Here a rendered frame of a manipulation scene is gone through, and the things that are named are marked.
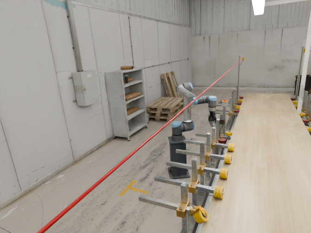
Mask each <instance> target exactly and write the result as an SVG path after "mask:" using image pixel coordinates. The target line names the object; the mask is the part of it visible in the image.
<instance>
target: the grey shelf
mask: <svg viewBox="0 0 311 233"><path fill-rule="evenodd" d="M125 74H127V76H128V78H132V79H133V80H132V81H129V82H128V83H124V81H123V79H125ZM105 78H106V87H107V95H108V101H109V108H110V115H111V122H112V131H113V139H116V138H115V136H119V137H126V138H128V141H130V136H131V135H132V134H133V133H135V132H137V131H138V130H139V129H141V128H142V127H144V126H145V125H146V128H148V125H147V114H146V103H145V92H144V81H143V68H133V69H127V70H116V71H110V72H105ZM129 92H140V93H141V96H138V97H135V98H133V99H130V100H127V101H125V94H126V93H129ZM132 106H133V107H134V108H136V107H139V110H137V111H135V112H133V113H131V114H130V115H127V109H128V108H130V107H132Z"/></svg>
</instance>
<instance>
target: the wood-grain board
mask: <svg viewBox="0 0 311 233"><path fill-rule="evenodd" d="M230 143H234V144H235V149H234V152H232V151H228V149H227V152H226V154H230V155H232V161H231V164H228V163H225V162H223V165H222V168H225V169H228V178H227V179H224V178H220V175H219V178H218V181H217V185H216V186H221V187H223V188H224V194H223V198H222V199H220V198H216V197H214V195H213V197H212V200H211V204H210V207H209V210H208V221H206V222H205V223H204V226H203V229H202V232H201V233H311V135H310V134H309V132H308V130H307V128H306V126H305V124H304V123H303V121H302V119H301V117H300V115H299V113H298V112H297V110H296V108H295V106H294V104H293V103H292V101H291V99H290V97H289V95H288V94H262V93H245V95H244V98H243V101H242V105H241V108H240V110H239V114H238V117H237V120H236V124H235V127H234V130H233V133H232V136H231V139H230Z"/></svg>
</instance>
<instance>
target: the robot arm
mask: <svg viewBox="0 0 311 233"><path fill-rule="evenodd" d="M192 89H193V86H192V84H191V83H190V82H187V83H180V84H178V85H177V86H176V91H177V92H178V93H181V94H182V95H183V104H184V108H185V107H186V106H187V105H189V104H190V103H191V102H192V101H193V100H195V98H197V96H196V95H194V94H193V93H191V90H192ZM205 103H208V110H209V112H210V115H209V117H208V121H209V122H210V125H211V127H214V125H215V123H216V119H217V118H216V114H215V112H216V110H217V108H216V107H217V97H216V96H208V95H204V96H201V97H199V98H198V99H196V100H195V101H194V102H193V103H192V104H193V105H197V104H205ZM212 122H213V125H212ZM194 126H195V125H194V121H193V120H192V119H191V105H190V106H188V107H187V108H186V109H185V110H184V119H183V120H182V122H181V121H175V122H173V123H172V137H171V140H172V141H182V140H183V139H184V138H183V135H182V132H186V131H191V130H194Z"/></svg>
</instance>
